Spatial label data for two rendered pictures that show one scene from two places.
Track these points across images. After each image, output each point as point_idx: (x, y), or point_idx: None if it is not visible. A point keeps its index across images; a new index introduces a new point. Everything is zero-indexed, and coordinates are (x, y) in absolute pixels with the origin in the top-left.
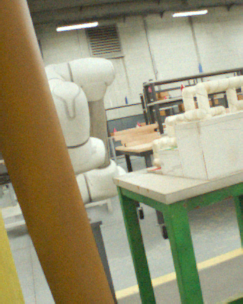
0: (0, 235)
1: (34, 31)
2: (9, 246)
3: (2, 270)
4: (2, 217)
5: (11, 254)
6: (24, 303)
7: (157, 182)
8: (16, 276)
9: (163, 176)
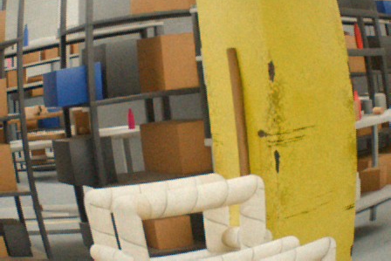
0: (265, 172)
1: (236, 138)
2: (274, 179)
3: (259, 175)
4: (274, 171)
5: (273, 181)
6: (274, 195)
7: None
8: (272, 186)
9: None
